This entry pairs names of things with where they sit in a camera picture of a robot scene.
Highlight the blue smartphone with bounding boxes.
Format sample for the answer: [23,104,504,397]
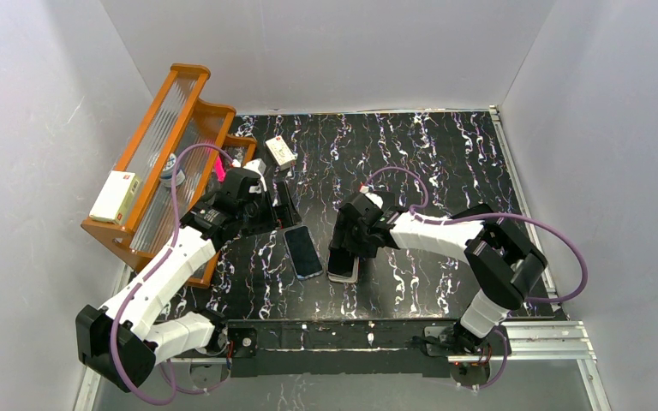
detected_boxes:
[284,226,323,280]

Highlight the dark smartphone with light rim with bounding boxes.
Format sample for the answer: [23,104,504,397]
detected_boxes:
[327,248,358,282]

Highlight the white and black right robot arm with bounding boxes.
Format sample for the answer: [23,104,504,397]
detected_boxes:
[327,189,547,352]

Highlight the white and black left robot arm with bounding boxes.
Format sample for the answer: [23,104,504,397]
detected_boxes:
[75,166,302,392]

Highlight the pink marker pen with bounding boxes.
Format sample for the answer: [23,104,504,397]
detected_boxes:
[213,158,226,182]

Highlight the small white carton box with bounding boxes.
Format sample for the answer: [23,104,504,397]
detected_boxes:
[265,135,297,170]

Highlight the white and blue tape roll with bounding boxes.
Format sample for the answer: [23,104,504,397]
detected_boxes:
[159,153,186,188]

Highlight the orange wooden shelf rack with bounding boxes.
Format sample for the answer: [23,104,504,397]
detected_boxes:
[81,63,257,271]

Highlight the white and green box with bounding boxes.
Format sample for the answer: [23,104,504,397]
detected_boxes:
[88,170,141,225]

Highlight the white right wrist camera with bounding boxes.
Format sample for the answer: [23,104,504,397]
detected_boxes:
[361,190,384,209]

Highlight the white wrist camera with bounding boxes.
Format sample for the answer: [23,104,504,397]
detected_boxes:
[243,158,267,192]
[361,190,384,209]

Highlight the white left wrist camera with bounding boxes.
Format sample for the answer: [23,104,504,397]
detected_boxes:
[243,158,267,192]

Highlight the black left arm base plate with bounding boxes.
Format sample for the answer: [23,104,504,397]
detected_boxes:
[189,325,254,391]

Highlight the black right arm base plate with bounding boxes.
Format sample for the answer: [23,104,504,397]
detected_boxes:
[422,324,513,388]

